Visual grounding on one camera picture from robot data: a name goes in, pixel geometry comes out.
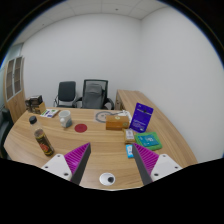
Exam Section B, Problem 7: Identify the black armchair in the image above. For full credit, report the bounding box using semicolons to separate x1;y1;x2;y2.
0;107;14;158

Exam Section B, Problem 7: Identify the black mesh office chair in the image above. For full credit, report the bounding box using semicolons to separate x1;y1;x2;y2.
73;78;115;111

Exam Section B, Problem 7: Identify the flat round red coaster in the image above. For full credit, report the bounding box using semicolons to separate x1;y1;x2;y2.
74;123;88;134

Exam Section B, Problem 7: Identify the orange-brown wooden box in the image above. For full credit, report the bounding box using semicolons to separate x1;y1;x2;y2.
105;114;131;131

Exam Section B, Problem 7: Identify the wooden side desk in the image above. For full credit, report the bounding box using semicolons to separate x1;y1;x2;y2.
114;89;198;167

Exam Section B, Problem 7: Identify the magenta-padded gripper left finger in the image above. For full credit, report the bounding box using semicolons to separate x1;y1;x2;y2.
41;142;92;186

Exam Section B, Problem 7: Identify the sheet with grey circle print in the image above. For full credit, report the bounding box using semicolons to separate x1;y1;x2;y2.
94;110;121;124

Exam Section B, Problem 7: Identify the small blue packet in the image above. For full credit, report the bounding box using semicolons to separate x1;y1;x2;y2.
125;143;135;159

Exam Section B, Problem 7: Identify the grey backpack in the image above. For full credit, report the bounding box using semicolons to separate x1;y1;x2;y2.
82;83;104;110

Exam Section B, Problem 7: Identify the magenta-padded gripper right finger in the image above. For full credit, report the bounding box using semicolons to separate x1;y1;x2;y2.
132;142;184;186

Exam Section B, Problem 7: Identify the small tan box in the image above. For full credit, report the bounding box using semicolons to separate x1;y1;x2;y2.
123;128;137;145

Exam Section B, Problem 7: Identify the white round desk grommet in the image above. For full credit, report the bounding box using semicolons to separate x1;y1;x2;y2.
98;172;117;187

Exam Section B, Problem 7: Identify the white mug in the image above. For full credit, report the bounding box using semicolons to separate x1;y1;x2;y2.
58;109;73;129

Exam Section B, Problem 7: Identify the white paper sheet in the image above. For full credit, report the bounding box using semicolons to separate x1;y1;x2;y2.
118;109;133;118

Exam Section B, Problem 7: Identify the clear bottle with dark label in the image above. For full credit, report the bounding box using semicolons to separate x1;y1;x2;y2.
28;115;55;157

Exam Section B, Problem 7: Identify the purple standing card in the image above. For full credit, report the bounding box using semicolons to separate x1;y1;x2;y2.
129;102;155;134

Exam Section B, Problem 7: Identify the white green purple leaflet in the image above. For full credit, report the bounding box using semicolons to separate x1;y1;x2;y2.
39;108;60;119

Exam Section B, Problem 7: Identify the stack of dark cardboard boxes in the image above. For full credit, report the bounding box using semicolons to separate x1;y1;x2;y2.
25;94;47;115

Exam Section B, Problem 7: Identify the green flat packet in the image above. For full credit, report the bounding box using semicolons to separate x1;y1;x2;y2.
134;131;163;152

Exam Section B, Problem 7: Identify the wooden shelf cabinet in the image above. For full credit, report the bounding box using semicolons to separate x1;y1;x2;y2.
3;55;27;124

